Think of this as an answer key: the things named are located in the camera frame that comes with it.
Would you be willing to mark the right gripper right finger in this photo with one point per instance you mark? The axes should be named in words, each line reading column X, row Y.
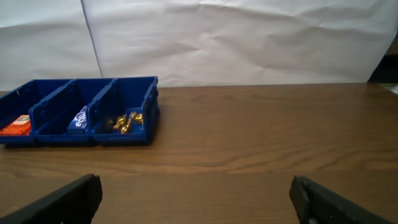
column 323, row 208

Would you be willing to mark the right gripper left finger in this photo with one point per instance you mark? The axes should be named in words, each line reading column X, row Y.
column 71, row 202

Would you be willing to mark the blue candy pack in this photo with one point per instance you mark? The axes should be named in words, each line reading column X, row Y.
column 78, row 123

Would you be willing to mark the orange candy box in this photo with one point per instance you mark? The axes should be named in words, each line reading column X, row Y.
column 18, row 127

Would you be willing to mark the gold wrapped candy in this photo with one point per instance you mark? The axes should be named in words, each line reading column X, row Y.
column 137, row 117
column 126, row 127
column 119, row 122

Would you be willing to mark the blue tray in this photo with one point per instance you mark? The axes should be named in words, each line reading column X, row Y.
column 130, row 93

